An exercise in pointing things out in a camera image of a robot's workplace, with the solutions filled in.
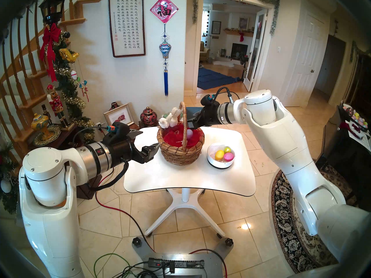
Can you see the small christmas tree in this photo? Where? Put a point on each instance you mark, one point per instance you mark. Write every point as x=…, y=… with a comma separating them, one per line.
x=8, y=164

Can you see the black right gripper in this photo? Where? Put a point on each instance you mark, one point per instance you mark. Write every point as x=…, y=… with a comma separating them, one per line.
x=210, y=116

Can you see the black fireplace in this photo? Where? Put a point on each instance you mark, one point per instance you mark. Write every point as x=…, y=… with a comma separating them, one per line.
x=239, y=50

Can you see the small black nutcracker figure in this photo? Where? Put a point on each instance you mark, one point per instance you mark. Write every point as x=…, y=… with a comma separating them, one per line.
x=45, y=113

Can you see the purple easter egg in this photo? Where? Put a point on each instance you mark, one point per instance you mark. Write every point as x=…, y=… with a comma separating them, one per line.
x=189, y=133

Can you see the white panel door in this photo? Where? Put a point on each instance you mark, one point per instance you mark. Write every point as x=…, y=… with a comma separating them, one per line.
x=304, y=63

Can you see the blue floor rug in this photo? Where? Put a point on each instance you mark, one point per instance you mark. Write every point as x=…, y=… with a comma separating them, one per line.
x=211, y=79

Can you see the yellow easter egg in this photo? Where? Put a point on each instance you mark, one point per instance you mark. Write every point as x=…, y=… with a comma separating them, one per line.
x=219, y=155

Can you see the black lantern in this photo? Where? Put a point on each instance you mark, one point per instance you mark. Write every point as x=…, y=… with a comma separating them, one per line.
x=53, y=8

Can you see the green christmas garland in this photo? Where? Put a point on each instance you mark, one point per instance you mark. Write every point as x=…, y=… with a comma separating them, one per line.
x=68, y=89

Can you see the red mesh basket lining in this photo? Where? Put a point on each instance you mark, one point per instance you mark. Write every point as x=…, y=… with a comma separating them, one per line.
x=174, y=138

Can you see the blue tassel vase ornament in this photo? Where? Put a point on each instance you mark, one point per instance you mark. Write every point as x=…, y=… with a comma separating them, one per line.
x=165, y=50

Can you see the framed calligraphy scroll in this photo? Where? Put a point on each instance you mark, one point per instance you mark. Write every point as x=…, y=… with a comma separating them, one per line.
x=126, y=22

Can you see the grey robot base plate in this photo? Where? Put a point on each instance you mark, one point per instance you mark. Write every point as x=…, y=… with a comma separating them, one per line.
x=208, y=265

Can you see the gold foil ornament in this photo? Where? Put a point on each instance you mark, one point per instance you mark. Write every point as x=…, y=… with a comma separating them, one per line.
x=68, y=54

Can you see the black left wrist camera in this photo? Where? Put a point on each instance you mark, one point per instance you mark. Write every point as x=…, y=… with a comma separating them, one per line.
x=117, y=129

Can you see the black grand piano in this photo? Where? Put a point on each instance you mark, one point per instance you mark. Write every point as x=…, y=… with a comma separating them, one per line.
x=347, y=164

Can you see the red christmas stocking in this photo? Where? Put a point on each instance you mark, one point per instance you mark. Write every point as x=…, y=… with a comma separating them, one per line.
x=241, y=37

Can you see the red decorated egg ornament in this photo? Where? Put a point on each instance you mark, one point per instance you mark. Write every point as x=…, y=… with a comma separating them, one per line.
x=349, y=111

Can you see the yellow ornate vase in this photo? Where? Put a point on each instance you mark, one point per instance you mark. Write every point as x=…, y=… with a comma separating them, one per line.
x=40, y=124

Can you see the gold framed painting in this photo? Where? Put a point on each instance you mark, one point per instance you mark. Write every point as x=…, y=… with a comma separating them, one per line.
x=243, y=23

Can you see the white ball ornament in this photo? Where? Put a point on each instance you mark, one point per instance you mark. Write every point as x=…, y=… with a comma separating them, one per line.
x=5, y=186

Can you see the red nutcracker figure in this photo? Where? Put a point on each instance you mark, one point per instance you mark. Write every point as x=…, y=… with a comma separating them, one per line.
x=56, y=105

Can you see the small dark vase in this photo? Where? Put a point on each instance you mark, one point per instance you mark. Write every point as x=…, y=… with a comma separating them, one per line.
x=114, y=105

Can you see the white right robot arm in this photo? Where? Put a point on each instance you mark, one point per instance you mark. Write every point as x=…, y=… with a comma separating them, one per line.
x=278, y=141

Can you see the pink easter egg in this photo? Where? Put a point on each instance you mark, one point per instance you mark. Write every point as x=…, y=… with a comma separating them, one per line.
x=228, y=156

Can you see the silver green tinsel garland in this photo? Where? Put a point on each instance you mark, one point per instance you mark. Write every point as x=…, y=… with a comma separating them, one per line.
x=274, y=16

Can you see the white plush bunny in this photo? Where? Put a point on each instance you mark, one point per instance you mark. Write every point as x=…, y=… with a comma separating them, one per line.
x=165, y=122

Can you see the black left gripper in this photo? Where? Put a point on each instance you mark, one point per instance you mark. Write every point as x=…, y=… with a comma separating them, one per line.
x=121, y=150

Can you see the red ribbon bow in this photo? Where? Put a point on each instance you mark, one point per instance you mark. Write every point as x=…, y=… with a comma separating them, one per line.
x=50, y=37

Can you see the white framed picture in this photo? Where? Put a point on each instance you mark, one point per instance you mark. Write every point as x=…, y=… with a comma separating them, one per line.
x=119, y=115

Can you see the white bowl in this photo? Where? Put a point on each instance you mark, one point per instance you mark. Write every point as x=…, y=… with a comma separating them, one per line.
x=220, y=164

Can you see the white pedestal table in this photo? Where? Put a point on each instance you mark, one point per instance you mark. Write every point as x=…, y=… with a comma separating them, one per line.
x=185, y=176

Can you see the blue box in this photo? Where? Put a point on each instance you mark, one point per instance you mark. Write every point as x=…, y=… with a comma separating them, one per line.
x=191, y=109

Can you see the red diamond fu decoration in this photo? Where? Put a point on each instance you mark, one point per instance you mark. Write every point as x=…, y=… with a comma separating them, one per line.
x=164, y=9

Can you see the red santa hat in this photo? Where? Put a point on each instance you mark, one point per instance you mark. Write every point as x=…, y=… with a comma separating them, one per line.
x=345, y=126

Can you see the black framed wall picture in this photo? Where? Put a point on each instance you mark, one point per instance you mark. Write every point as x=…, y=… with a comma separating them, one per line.
x=216, y=27

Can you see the yellow armchair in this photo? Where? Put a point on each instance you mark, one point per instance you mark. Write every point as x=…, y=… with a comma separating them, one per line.
x=204, y=51

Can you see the ornate brass round tray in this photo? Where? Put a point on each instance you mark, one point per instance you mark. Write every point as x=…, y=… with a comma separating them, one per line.
x=53, y=135

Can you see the patterned oriental rug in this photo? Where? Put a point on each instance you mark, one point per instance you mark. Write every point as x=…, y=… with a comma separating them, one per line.
x=279, y=222

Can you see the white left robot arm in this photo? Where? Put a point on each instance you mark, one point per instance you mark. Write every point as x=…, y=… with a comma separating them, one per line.
x=49, y=222

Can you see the black power strip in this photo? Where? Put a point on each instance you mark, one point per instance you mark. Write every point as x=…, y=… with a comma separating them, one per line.
x=179, y=263

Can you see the wooden staircase railing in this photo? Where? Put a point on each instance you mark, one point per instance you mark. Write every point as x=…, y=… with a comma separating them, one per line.
x=76, y=22

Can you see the red cloisonne jar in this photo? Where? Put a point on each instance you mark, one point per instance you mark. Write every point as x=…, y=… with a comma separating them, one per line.
x=148, y=116

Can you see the shiny green easter egg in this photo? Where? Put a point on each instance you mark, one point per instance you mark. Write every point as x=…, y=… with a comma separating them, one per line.
x=227, y=149

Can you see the glass french door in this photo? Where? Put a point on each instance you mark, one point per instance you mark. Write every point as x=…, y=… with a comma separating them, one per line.
x=255, y=48

